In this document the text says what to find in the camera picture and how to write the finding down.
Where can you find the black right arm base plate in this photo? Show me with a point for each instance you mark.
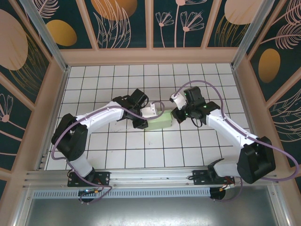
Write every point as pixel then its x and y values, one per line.
pixel 200 177

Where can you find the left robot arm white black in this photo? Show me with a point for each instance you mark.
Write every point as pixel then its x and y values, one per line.
pixel 101 115

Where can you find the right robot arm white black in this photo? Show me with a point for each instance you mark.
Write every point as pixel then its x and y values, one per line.
pixel 235 134

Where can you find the aluminium corner post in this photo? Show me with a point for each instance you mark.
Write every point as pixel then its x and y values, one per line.
pixel 47 37
pixel 251 33

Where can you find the aluminium mounting rail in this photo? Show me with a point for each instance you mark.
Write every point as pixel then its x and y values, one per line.
pixel 150 180

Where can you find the light green paper box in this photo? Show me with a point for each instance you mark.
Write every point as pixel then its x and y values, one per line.
pixel 162 121

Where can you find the small green circuit board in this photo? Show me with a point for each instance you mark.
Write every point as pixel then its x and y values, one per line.
pixel 89 191

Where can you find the grey metal sheet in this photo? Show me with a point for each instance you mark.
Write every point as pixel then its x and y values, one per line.
pixel 150 212

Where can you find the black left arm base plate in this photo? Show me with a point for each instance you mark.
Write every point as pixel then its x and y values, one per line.
pixel 103 177

